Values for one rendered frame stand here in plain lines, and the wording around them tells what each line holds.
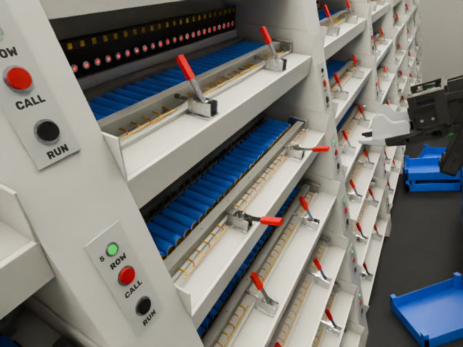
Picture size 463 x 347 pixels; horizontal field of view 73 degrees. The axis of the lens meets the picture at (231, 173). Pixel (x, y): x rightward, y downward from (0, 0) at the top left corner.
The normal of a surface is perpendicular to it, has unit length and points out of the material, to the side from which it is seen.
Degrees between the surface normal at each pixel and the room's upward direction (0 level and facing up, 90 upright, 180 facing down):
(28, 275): 110
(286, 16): 90
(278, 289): 21
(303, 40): 90
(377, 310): 0
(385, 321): 0
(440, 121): 90
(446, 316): 0
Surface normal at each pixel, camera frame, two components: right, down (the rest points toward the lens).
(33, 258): 0.87, 0.30
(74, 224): 0.82, 0.00
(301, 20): -0.50, 0.48
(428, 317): -0.28, -0.87
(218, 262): 0.03, -0.82
